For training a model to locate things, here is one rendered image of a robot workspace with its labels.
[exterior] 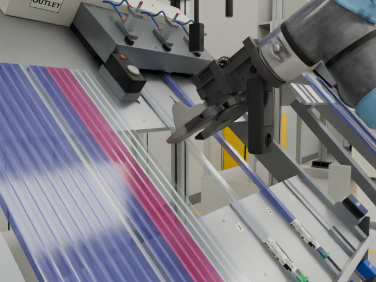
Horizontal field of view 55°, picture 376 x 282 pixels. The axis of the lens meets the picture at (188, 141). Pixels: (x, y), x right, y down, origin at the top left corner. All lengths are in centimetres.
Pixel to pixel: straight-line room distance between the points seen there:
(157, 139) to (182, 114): 258
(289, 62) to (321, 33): 6
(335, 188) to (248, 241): 61
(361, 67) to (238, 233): 29
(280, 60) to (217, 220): 25
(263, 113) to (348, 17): 17
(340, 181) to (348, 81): 65
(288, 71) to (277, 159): 39
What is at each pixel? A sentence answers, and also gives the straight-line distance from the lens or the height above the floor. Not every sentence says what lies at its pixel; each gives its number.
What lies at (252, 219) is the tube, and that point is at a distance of 59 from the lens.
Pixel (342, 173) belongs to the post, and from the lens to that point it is 113.
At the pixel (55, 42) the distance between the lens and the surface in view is 72.
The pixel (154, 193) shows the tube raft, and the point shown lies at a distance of 49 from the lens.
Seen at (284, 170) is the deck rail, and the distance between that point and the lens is 89.
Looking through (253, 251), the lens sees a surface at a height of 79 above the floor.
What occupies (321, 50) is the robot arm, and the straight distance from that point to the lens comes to 52.
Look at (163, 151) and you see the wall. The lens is 324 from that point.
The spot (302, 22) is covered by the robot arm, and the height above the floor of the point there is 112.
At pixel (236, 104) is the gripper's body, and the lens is 55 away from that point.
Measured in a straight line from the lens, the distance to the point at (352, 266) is 72.
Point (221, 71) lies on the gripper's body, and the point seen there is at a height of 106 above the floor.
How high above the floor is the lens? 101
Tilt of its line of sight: 6 degrees down
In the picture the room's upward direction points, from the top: straight up
